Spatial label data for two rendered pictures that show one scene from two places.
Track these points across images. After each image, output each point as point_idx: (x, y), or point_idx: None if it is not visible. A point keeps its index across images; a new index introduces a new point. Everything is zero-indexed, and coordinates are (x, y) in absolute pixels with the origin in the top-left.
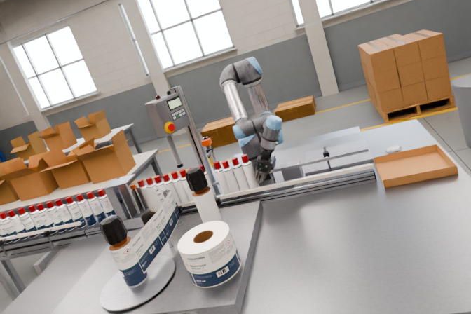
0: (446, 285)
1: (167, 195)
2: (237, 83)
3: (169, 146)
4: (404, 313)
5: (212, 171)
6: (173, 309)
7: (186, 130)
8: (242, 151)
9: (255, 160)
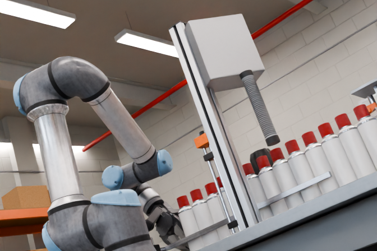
0: None
1: None
2: (71, 96)
3: (261, 96)
4: None
5: (229, 199)
6: None
7: (215, 97)
8: (143, 217)
9: (174, 214)
